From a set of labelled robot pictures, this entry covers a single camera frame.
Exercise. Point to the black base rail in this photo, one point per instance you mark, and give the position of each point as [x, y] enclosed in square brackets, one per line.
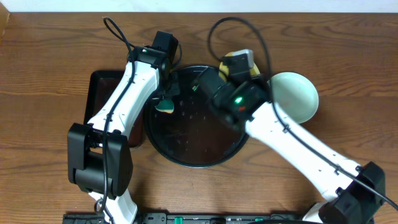
[163, 218]

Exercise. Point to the green yellow sponge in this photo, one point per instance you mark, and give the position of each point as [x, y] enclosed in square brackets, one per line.
[165, 106]

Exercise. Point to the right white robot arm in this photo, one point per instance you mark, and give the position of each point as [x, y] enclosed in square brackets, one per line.
[352, 193]

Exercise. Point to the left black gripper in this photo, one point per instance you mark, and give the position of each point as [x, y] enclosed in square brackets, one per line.
[170, 88]

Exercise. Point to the black round tray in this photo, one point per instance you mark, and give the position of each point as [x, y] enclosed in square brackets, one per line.
[192, 135]

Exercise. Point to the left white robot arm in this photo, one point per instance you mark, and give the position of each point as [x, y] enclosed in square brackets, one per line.
[99, 158]

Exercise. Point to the black square tray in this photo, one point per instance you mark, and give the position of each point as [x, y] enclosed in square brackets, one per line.
[101, 87]

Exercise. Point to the yellow plate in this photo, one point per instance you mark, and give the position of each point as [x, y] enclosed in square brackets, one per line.
[224, 70]

